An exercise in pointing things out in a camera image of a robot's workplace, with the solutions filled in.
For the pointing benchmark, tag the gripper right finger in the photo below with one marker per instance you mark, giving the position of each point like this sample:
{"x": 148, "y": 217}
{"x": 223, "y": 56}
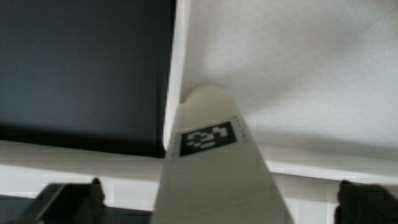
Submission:
{"x": 367, "y": 204}

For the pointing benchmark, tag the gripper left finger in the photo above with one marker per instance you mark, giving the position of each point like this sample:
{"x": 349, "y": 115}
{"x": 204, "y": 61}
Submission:
{"x": 69, "y": 204}

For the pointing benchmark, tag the white desk leg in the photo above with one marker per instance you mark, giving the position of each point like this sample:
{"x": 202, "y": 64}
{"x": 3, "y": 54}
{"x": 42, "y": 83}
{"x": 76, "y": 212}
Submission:
{"x": 218, "y": 187}

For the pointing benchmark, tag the white desk top tray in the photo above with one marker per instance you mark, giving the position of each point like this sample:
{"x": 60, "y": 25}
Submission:
{"x": 301, "y": 55}

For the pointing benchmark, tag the white front fence bar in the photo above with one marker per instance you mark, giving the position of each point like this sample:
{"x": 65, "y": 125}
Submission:
{"x": 77, "y": 170}

